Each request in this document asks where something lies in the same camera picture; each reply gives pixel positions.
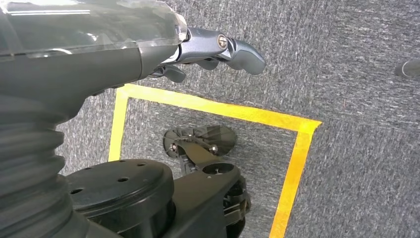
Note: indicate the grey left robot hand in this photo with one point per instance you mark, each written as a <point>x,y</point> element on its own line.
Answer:
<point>82,69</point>

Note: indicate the stainless steel workbench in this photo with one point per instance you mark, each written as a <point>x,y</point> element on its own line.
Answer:
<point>408,68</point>

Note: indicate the yellow floor tape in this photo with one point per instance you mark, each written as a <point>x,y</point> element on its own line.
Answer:
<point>213,106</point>

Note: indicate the black caster wheel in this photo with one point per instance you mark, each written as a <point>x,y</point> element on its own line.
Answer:
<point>216,138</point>

